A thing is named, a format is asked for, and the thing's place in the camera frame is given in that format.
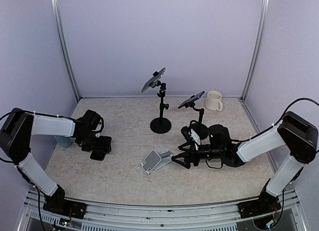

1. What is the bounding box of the black smartphone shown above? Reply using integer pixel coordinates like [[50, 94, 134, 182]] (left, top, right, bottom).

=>
[[90, 151, 107, 161]]

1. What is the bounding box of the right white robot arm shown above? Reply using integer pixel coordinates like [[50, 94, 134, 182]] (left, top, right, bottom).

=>
[[171, 112, 319, 213]]

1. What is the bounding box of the blue and white cup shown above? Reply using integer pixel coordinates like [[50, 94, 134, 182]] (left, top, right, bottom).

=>
[[54, 136, 72, 148]]

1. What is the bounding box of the tall black phone stand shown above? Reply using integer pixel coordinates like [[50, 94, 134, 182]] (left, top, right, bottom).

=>
[[150, 82, 171, 134]]

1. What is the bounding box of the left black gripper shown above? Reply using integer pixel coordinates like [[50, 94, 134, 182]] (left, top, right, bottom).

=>
[[78, 131, 111, 153]]

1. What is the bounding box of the blue phone on short stand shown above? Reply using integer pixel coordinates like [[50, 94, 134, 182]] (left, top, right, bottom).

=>
[[178, 91, 205, 109]]

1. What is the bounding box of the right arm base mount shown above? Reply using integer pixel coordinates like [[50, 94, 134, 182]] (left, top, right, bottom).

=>
[[238, 197, 282, 219]]

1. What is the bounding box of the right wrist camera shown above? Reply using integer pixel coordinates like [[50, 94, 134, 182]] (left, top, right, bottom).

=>
[[181, 126, 201, 150]]

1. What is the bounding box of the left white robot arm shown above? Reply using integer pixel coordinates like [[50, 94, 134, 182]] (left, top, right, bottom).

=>
[[0, 108, 112, 214]]

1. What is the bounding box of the aluminium corner post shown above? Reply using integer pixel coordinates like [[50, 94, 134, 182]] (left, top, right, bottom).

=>
[[51, 0, 81, 103], [241, 0, 270, 103]]

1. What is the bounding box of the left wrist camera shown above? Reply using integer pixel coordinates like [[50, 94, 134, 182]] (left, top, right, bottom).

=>
[[90, 118, 104, 137]]

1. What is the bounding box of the short black phone stand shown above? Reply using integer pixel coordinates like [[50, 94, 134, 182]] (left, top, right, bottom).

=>
[[189, 104, 208, 140]]

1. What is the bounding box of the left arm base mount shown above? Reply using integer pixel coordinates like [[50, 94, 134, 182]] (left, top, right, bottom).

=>
[[43, 200, 87, 220]]

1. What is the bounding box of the white folding phone stand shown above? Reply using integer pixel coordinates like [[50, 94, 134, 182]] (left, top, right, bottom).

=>
[[138, 150, 173, 175]]

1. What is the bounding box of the grey phone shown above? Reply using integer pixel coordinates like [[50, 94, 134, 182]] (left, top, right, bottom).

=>
[[141, 67, 166, 93]]

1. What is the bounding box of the left aluminium corner post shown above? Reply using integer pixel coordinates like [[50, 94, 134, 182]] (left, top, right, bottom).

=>
[[51, 0, 81, 103]]

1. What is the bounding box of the aluminium front rail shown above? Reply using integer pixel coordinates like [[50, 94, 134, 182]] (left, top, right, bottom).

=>
[[16, 190, 308, 231]]

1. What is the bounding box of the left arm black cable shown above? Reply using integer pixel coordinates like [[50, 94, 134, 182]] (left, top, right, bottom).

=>
[[0, 109, 75, 164]]

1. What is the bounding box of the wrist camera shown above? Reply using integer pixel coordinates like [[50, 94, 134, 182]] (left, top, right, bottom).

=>
[[181, 126, 201, 150], [90, 118, 104, 137]]

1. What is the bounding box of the cream ceramic mug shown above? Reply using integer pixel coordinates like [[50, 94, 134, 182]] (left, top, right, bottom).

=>
[[204, 91, 223, 112]]

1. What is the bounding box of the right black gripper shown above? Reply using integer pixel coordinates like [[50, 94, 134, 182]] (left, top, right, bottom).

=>
[[171, 141, 224, 168]]

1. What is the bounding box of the right aluminium corner post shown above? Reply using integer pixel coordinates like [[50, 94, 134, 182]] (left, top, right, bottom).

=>
[[241, 0, 270, 103]]

